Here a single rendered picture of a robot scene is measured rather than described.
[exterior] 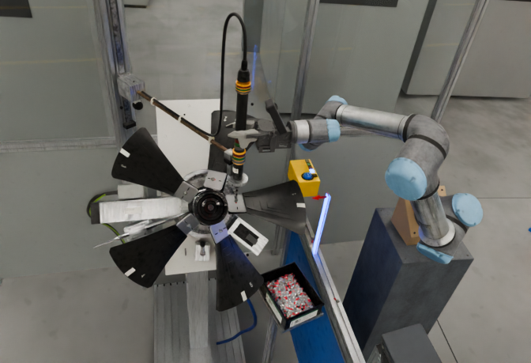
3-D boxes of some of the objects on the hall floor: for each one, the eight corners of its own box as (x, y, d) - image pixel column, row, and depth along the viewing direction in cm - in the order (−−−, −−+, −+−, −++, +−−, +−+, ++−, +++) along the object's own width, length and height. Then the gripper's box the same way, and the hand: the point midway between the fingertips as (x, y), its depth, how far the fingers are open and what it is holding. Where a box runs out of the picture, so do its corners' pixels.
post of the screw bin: (259, 379, 213) (274, 286, 164) (264, 377, 214) (281, 283, 166) (261, 385, 211) (278, 292, 162) (266, 383, 212) (285, 289, 164)
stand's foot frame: (155, 293, 248) (154, 285, 243) (230, 283, 258) (231, 275, 253) (155, 400, 201) (153, 393, 196) (246, 384, 211) (248, 376, 206)
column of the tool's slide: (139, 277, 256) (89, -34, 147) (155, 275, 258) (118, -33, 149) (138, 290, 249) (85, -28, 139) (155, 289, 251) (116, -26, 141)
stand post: (190, 348, 223) (185, 234, 168) (206, 345, 225) (207, 232, 170) (190, 357, 220) (185, 242, 164) (207, 353, 221) (208, 240, 166)
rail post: (273, 300, 251) (289, 209, 204) (280, 300, 252) (296, 208, 205) (275, 306, 248) (291, 214, 201) (281, 305, 249) (299, 213, 202)
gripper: (295, 155, 130) (228, 158, 125) (286, 134, 139) (224, 138, 134) (299, 132, 125) (229, 135, 120) (289, 113, 133) (224, 115, 129)
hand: (231, 128), depth 126 cm, fingers closed on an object, 4 cm apart
